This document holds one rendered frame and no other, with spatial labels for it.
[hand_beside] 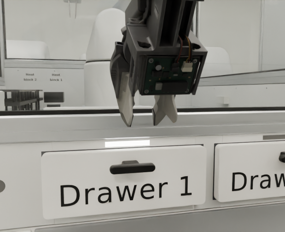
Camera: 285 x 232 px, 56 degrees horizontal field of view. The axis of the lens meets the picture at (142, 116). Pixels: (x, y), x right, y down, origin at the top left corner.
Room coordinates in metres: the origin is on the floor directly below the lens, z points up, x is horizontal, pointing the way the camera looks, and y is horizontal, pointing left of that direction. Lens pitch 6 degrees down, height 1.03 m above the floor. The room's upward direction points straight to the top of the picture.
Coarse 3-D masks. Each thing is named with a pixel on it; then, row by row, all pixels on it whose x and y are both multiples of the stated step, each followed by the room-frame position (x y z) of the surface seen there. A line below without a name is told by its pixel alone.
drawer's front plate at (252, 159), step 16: (224, 144) 0.51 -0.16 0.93; (240, 144) 0.51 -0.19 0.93; (256, 144) 0.51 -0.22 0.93; (272, 144) 0.52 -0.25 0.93; (224, 160) 0.49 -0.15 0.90; (240, 160) 0.50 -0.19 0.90; (256, 160) 0.51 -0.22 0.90; (272, 160) 0.52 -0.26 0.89; (224, 176) 0.49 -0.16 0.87; (240, 176) 0.50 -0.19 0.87; (272, 176) 0.52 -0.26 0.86; (224, 192) 0.49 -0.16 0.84; (240, 192) 0.50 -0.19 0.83; (256, 192) 0.51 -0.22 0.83; (272, 192) 0.52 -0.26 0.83
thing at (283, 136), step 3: (264, 135) 0.53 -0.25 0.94; (267, 135) 0.53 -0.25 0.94; (270, 135) 0.54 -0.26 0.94; (273, 135) 0.54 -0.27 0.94; (276, 135) 0.54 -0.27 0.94; (279, 135) 0.54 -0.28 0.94; (282, 135) 0.54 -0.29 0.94; (264, 138) 0.53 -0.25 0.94; (267, 138) 0.53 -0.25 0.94; (270, 138) 0.54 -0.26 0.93; (273, 138) 0.54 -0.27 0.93; (276, 138) 0.54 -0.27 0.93; (279, 138) 0.54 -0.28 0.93; (282, 138) 0.54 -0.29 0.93
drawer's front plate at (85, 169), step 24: (48, 168) 0.43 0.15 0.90; (72, 168) 0.43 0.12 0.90; (96, 168) 0.44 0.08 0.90; (168, 168) 0.47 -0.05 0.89; (192, 168) 0.48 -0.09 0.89; (48, 192) 0.43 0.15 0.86; (72, 192) 0.43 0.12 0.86; (96, 192) 0.44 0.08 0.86; (144, 192) 0.46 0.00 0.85; (168, 192) 0.47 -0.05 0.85; (192, 192) 0.48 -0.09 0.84; (48, 216) 0.43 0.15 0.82; (72, 216) 0.43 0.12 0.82
